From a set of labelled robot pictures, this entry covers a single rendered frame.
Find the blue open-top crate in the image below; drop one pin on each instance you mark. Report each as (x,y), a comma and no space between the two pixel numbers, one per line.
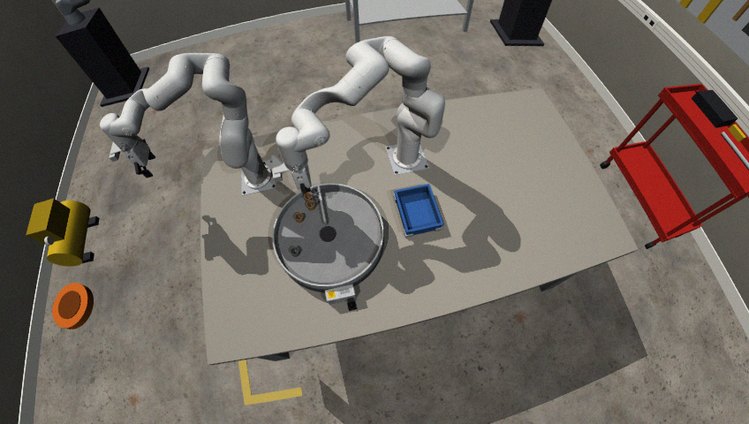
(419,212)

